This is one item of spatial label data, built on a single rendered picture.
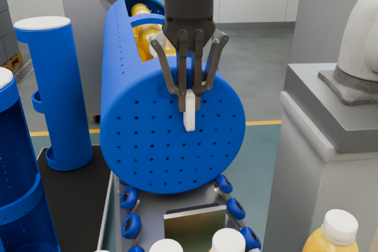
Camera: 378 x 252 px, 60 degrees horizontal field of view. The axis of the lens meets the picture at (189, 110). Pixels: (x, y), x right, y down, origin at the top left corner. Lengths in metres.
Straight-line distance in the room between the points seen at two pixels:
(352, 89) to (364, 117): 0.10
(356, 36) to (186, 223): 0.59
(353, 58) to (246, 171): 1.58
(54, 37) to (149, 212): 1.30
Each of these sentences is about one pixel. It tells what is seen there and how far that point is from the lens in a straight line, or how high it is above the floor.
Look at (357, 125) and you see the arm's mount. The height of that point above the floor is 1.06.
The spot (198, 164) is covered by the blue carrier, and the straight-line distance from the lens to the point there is 0.68.
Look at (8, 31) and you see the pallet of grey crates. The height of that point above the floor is 0.43.
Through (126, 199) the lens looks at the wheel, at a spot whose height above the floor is 0.97.
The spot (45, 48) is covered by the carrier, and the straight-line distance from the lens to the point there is 1.85.
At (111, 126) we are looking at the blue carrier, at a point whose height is 1.13.
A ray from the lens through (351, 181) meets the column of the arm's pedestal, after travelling 0.95.
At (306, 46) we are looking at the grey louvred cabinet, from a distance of 3.42.
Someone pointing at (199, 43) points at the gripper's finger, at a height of 1.28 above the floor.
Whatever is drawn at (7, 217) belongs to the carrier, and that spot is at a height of 0.58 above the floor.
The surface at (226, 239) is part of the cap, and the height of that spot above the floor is 1.12.
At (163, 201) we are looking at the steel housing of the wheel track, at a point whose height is 0.93.
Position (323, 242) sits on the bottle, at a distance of 0.49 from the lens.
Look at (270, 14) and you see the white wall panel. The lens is 5.98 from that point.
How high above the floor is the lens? 1.43
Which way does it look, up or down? 28 degrees down
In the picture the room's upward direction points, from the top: straight up
